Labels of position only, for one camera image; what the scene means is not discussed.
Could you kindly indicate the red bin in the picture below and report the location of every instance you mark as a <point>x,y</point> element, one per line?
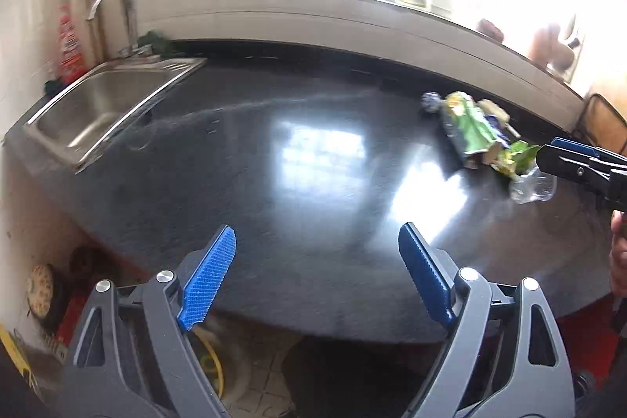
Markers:
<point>585,325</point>

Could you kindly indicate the chrome faucet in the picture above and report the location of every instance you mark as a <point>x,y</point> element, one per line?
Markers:
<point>120,19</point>

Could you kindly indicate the red detergent bottle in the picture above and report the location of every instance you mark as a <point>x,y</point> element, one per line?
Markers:
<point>70,46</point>

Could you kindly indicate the pink ceramic jar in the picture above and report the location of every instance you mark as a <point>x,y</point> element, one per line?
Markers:
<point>546,48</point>

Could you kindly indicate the black metal rack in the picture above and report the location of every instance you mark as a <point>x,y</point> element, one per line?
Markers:
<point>600,114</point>

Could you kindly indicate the yellow plastic item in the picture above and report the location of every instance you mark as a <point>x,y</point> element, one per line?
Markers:
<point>14,347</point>

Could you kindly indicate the person's right hand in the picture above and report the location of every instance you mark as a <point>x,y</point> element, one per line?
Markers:
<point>619,251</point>

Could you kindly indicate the red box under counter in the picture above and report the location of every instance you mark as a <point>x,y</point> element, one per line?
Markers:
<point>72,308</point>

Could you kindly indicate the white mortar with pestle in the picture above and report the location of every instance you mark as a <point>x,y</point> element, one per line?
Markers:
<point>572,41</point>

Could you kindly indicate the dark green cloth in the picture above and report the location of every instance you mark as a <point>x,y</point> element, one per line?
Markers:
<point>156,41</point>

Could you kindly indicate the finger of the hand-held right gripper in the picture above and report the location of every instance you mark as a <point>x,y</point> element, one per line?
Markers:
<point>568,166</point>
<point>573,148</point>

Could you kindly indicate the crumpled blue white wrapper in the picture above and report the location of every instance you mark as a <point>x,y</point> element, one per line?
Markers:
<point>431,100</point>

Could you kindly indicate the pale ice cream stick wrapper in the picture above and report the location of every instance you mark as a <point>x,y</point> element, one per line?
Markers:
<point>495,112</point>

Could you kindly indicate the crushed clear plastic bottle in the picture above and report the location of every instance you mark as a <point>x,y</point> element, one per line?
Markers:
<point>531,188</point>

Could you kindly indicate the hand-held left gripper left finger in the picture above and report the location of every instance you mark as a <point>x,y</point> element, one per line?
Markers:
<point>208,273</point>

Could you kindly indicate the green snack bag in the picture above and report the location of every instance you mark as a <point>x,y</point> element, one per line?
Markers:
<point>465,126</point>

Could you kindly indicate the stainless steel sink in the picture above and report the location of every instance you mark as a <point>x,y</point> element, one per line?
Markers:
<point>105,102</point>

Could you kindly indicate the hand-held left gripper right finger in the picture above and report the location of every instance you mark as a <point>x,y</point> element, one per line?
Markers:
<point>425,273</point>

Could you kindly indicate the green wrapper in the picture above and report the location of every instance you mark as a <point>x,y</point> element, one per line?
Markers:
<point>519,155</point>

